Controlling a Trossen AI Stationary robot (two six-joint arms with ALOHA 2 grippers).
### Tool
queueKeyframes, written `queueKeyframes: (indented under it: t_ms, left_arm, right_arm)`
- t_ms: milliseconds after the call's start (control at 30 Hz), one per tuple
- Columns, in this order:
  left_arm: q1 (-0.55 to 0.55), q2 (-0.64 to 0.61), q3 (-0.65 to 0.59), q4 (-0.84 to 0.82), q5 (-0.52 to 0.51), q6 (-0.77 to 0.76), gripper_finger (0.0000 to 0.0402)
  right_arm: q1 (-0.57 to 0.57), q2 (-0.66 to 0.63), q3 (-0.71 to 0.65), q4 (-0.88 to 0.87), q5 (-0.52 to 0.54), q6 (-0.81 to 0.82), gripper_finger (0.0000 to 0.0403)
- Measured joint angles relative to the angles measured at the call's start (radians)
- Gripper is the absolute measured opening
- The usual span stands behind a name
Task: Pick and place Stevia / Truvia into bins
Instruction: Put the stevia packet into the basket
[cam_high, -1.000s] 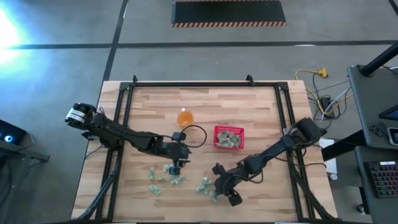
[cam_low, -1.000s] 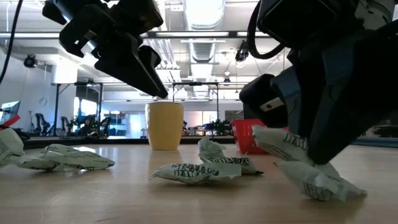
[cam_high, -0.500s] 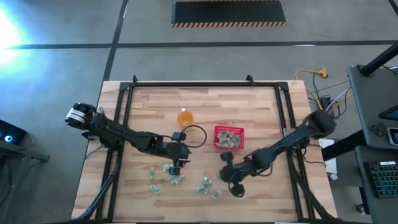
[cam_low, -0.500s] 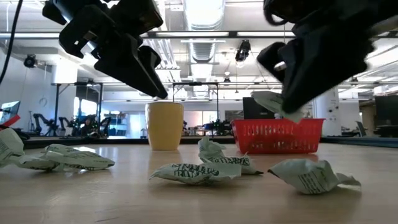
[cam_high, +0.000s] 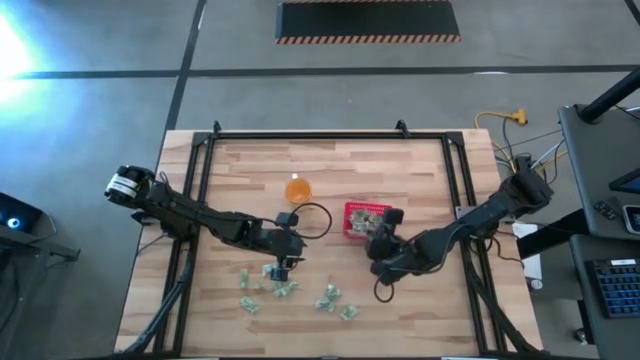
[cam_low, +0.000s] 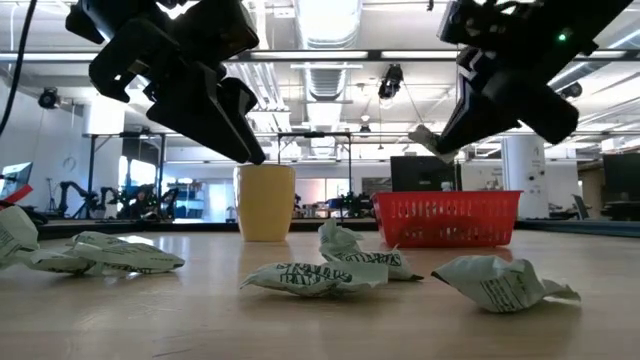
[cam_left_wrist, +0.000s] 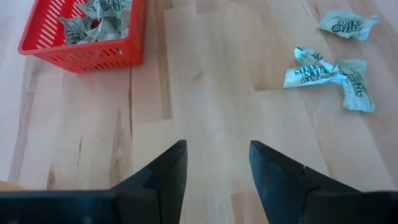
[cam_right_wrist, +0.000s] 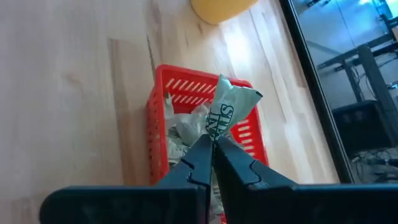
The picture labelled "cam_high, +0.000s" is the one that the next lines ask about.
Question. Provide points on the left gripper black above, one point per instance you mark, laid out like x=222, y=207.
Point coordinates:
x=282, y=244

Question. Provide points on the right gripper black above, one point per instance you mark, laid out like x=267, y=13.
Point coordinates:
x=395, y=250

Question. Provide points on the red plastic mesh basket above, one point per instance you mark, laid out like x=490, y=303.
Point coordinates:
x=365, y=205

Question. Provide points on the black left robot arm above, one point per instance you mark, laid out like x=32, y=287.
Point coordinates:
x=210, y=222

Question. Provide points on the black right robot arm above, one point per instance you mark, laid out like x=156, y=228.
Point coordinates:
x=480, y=215

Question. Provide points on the orange-yellow cup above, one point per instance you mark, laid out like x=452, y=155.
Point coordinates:
x=298, y=192

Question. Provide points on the grey metal mounting plate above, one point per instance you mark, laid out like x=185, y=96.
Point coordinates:
x=464, y=212

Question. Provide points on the white paper sheet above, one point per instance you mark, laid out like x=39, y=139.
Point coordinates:
x=530, y=265

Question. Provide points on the black table clamp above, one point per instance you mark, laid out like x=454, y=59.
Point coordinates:
x=140, y=217

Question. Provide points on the black power strip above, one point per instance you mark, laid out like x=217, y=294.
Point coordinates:
x=522, y=161

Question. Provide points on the black desk support bar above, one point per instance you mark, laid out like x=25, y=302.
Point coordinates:
x=550, y=235

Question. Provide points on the desk caster wheel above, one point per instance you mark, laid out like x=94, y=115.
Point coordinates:
x=580, y=335

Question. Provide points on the grey desk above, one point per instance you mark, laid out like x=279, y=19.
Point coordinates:
x=610, y=340
x=590, y=165

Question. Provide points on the small black controller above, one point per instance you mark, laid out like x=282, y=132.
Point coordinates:
x=605, y=210

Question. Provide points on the black hazard-striped floor mat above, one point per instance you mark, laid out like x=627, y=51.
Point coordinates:
x=367, y=20

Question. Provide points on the black backlit keyboard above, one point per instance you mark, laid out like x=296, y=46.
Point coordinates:
x=617, y=287

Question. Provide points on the smartphone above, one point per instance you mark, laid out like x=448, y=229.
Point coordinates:
x=633, y=218

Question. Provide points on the black monitor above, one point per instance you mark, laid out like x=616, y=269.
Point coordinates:
x=627, y=183

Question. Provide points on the black equipment cart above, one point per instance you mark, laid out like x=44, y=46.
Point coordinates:
x=30, y=260

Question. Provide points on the black box blue light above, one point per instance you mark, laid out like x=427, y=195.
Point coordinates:
x=17, y=212

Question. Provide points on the black aluminium table frame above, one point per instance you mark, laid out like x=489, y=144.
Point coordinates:
x=325, y=135

